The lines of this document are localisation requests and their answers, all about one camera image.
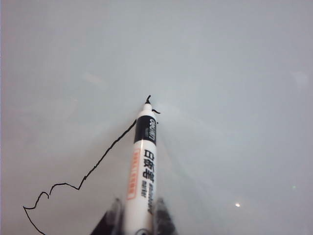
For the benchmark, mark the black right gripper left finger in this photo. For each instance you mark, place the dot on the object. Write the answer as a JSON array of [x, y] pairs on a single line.
[[110, 220]]

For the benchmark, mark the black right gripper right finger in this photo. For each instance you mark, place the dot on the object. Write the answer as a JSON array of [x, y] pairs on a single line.
[[166, 218]]

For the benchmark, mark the white black whiteboard marker pen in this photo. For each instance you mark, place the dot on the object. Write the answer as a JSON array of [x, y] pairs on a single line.
[[143, 171]]

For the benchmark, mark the white glass whiteboard black frame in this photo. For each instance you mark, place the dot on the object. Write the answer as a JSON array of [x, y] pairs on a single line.
[[220, 73]]

